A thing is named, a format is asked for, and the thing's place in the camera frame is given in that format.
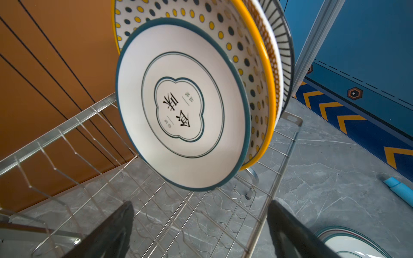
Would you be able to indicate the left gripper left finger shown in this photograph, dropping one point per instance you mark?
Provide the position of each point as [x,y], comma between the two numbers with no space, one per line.
[109,240]

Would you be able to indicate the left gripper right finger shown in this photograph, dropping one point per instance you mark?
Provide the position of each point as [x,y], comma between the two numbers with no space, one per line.
[291,239]

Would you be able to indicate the chrome wire dish rack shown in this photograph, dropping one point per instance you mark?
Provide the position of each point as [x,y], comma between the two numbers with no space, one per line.
[65,184]

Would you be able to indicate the white plate grey pattern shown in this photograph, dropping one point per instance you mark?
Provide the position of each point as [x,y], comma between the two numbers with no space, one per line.
[348,243]
[183,104]

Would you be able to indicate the yellow rim dotted plate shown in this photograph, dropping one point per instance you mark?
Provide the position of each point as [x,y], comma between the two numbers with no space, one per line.
[232,26]

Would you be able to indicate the light blue toy microphone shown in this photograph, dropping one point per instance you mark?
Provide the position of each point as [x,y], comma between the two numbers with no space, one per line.
[400,189]

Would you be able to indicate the large white plate black rim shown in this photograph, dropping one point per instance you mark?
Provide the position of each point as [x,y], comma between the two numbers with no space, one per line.
[275,15]

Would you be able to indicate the orange rim patterned plate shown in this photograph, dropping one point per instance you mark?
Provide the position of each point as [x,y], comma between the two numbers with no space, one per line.
[257,13]

